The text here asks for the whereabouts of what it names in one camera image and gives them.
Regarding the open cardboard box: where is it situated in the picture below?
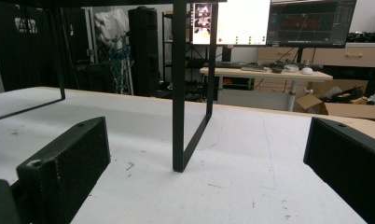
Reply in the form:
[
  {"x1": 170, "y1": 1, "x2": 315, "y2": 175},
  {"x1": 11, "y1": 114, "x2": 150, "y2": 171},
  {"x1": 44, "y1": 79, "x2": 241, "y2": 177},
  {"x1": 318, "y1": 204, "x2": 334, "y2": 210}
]
[{"x1": 296, "y1": 86, "x2": 375, "y2": 120}]

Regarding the dark computer monitor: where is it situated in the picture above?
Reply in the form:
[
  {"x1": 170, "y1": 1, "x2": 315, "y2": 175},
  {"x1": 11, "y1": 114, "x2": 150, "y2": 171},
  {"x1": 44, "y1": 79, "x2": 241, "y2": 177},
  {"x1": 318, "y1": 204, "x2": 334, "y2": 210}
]
[{"x1": 266, "y1": 0, "x2": 357, "y2": 49}]

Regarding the black curtain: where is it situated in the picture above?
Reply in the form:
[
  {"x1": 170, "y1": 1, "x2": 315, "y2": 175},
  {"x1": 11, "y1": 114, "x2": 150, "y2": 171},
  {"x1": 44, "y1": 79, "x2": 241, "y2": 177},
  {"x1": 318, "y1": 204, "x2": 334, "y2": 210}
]
[{"x1": 0, "y1": 0, "x2": 90, "y2": 92}]

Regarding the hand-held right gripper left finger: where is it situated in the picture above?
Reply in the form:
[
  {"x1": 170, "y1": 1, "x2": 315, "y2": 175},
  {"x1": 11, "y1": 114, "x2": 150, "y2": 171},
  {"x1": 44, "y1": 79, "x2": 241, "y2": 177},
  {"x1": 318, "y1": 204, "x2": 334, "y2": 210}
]
[{"x1": 16, "y1": 116, "x2": 111, "y2": 224}]

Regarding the black shelf rack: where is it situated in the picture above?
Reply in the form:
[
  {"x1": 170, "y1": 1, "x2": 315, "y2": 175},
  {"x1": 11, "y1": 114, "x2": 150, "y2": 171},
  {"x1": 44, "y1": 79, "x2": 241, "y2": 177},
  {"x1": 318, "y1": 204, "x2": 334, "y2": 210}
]
[{"x1": 161, "y1": 11, "x2": 215, "y2": 102}]

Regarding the light wooden desk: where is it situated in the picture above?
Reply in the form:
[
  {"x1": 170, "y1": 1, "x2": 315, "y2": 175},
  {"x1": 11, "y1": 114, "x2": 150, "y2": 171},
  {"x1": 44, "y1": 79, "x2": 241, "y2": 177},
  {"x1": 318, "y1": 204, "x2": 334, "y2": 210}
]
[{"x1": 200, "y1": 66, "x2": 334, "y2": 112}]

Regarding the black metal frame stand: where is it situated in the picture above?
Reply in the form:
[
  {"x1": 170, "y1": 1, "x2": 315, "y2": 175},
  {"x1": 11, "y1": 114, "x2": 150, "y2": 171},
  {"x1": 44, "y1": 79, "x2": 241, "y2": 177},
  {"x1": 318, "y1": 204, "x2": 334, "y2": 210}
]
[{"x1": 0, "y1": 0, "x2": 228, "y2": 174}]

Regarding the blue cable bundle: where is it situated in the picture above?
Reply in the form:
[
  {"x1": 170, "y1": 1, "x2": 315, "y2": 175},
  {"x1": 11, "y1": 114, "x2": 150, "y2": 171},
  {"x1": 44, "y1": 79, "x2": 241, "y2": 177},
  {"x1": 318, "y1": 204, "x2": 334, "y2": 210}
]
[{"x1": 107, "y1": 43, "x2": 134, "y2": 94}]

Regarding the tall black case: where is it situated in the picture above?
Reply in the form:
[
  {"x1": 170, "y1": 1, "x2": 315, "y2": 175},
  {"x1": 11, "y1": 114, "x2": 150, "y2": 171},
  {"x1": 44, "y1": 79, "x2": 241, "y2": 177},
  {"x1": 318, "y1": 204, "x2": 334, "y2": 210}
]
[{"x1": 127, "y1": 5, "x2": 160, "y2": 97}]

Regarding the white plastic cover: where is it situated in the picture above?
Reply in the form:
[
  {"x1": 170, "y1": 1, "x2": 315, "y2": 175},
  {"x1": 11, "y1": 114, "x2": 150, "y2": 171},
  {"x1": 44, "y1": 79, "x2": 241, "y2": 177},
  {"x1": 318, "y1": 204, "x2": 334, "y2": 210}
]
[{"x1": 93, "y1": 7, "x2": 130, "y2": 48}]

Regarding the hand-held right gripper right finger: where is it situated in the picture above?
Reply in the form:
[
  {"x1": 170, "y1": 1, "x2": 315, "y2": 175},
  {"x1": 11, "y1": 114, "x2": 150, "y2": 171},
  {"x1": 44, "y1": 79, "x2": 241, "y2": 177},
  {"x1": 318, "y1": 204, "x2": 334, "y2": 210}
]
[{"x1": 303, "y1": 117, "x2": 375, "y2": 224}]

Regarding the black keyboard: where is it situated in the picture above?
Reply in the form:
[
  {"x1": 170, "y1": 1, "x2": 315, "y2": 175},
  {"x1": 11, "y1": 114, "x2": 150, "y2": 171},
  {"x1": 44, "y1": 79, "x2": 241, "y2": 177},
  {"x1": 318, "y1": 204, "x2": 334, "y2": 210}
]
[{"x1": 214, "y1": 61, "x2": 249, "y2": 70}]

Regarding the bright computer monitor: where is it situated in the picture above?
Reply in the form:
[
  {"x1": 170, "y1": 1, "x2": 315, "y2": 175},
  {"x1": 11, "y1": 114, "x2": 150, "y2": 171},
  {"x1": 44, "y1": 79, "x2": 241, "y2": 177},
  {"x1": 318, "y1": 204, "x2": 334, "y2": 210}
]
[{"x1": 190, "y1": 0, "x2": 271, "y2": 47}]

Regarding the wooden drawer cabinet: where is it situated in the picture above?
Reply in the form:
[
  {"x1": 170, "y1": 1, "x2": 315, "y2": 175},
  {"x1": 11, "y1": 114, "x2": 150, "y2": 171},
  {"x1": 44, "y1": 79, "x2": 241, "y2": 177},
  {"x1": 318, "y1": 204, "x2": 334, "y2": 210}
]
[{"x1": 257, "y1": 42, "x2": 375, "y2": 69}]

